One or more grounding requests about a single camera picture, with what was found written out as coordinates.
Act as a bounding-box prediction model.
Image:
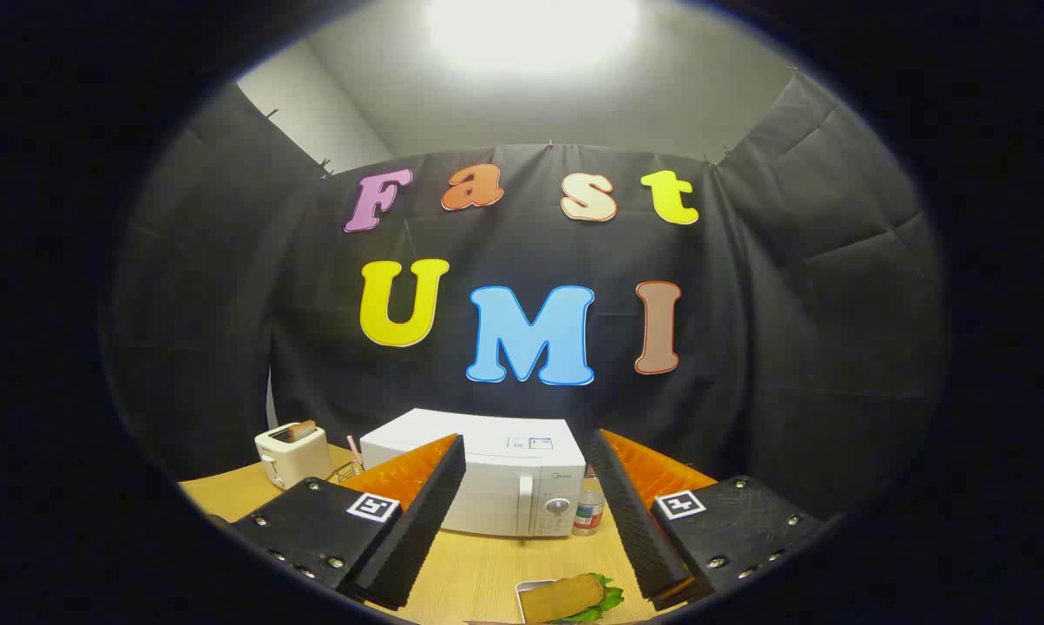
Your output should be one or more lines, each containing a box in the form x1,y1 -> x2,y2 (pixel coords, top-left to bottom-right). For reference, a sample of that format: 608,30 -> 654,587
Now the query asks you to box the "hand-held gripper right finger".
591,428 -> 826,611

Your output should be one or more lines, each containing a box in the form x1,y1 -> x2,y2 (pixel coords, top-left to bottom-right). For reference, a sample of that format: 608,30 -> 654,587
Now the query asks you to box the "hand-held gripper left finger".
227,434 -> 468,611

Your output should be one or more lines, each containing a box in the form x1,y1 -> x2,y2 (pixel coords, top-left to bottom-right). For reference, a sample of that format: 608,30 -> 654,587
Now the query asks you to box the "brown bread lettuce sandwich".
522,573 -> 625,624

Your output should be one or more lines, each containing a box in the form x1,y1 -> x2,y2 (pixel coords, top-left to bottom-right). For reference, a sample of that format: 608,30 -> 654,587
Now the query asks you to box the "white microwave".
359,408 -> 588,539

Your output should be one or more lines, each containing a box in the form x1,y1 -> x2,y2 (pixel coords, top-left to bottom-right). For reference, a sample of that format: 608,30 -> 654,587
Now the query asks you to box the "white rectangular food dish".
515,580 -> 559,624

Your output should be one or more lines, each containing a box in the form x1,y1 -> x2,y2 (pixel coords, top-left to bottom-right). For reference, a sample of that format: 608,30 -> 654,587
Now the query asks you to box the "clear plastic water bottle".
572,464 -> 607,536

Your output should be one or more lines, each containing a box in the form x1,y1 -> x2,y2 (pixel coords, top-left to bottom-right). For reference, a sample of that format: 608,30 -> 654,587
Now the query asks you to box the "white toaster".
255,421 -> 333,490

